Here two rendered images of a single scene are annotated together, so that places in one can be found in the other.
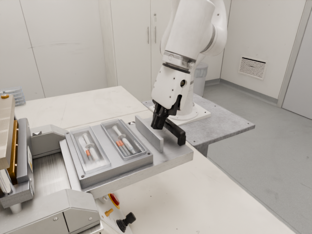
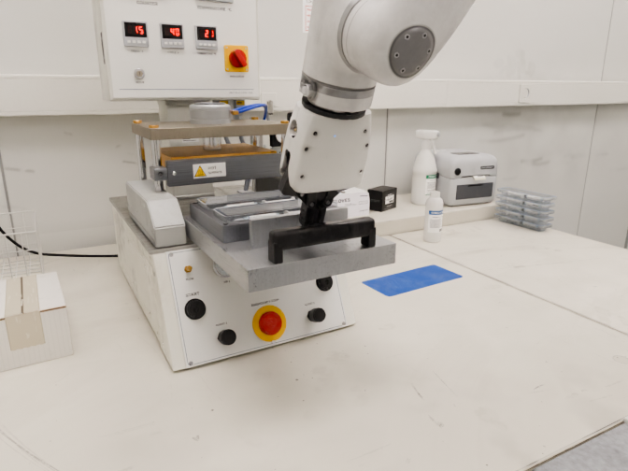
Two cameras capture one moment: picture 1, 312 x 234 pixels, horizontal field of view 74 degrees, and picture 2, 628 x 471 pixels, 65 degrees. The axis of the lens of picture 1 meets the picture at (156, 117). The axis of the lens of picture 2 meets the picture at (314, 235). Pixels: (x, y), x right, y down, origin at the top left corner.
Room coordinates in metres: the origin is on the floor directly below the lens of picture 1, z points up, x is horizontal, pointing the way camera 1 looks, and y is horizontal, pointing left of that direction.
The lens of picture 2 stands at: (0.51, -0.64, 1.17)
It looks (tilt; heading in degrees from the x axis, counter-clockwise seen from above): 16 degrees down; 90
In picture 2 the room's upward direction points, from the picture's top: straight up
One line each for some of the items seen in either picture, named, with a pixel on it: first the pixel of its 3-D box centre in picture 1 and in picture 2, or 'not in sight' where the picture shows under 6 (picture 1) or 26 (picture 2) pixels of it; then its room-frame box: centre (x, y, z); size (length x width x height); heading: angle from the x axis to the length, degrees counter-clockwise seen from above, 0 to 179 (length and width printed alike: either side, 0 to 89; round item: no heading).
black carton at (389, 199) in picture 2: not in sight; (381, 198); (0.73, 0.96, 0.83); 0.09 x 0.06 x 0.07; 50
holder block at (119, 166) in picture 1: (105, 146); (265, 213); (0.43, 0.13, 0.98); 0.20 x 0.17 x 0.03; 29
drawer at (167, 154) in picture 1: (123, 145); (278, 227); (0.46, 0.09, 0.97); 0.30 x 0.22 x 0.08; 119
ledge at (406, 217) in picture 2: not in sight; (381, 214); (0.73, 0.97, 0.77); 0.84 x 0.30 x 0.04; 28
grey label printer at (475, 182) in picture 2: not in sight; (454, 175); (1.00, 1.11, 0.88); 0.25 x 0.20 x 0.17; 112
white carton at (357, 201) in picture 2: not in sight; (328, 203); (0.55, 0.87, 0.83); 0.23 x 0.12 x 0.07; 28
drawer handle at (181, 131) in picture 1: (167, 126); (324, 238); (0.52, -0.03, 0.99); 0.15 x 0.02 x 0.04; 29
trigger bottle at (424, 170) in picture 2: not in sight; (425, 167); (0.89, 1.04, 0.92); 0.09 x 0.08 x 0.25; 139
